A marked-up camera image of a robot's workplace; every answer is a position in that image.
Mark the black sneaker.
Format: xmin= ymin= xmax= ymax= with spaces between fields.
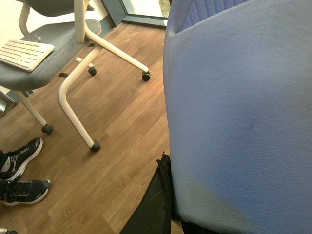
xmin=0 ymin=137 xmax=43 ymax=181
xmin=0 ymin=179 xmax=51 ymax=206

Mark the white chair with casters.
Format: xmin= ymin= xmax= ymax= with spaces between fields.
xmin=0 ymin=0 xmax=151 ymax=152

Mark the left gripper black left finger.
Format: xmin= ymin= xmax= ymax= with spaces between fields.
xmin=120 ymin=153 xmax=173 ymax=234

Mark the light blue slipper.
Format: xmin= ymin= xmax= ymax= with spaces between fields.
xmin=163 ymin=0 xmax=312 ymax=234

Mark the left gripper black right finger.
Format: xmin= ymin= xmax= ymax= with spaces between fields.
xmin=181 ymin=221 xmax=219 ymax=234

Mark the black sneaker lower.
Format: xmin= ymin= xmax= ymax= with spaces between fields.
xmin=0 ymin=179 xmax=51 ymax=206

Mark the black sneaker upper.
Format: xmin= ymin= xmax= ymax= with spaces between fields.
xmin=0 ymin=137 xmax=43 ymax=181

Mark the white computer keyboard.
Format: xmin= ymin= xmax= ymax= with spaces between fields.
xmin=0 ymin=39 xmax=55 ymax=72

